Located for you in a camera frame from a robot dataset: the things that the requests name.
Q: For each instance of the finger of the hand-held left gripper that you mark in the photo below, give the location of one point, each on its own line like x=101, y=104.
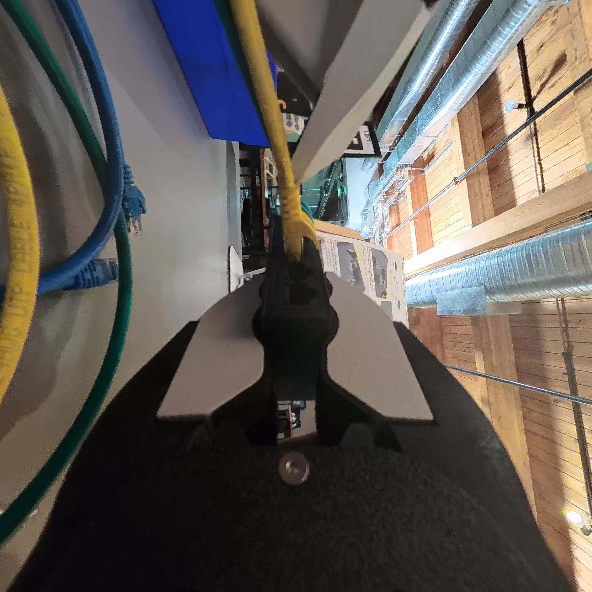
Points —
x=360, y=83

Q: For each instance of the black-framed tag sign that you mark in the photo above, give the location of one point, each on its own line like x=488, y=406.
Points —
x=365, y=143

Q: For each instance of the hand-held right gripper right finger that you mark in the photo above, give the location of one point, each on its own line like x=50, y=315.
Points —
x=374, y=365

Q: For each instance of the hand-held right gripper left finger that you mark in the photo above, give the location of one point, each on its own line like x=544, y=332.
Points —
x=217, y=365

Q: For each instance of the blue plastic bin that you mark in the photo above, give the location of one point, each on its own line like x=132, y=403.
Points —
x=208, y=69

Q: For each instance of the black network switch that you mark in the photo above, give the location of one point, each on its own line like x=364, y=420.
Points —
x=293, y=333

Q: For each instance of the printed instruction sheet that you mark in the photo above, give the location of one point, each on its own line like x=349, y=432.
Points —
x=370, y=268

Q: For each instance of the white stand base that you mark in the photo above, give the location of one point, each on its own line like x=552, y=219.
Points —
x=236, y=268

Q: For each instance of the silver ventilation duct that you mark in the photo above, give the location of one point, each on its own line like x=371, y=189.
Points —
x=532, y=263
x=425, y=60
x=485, y=51

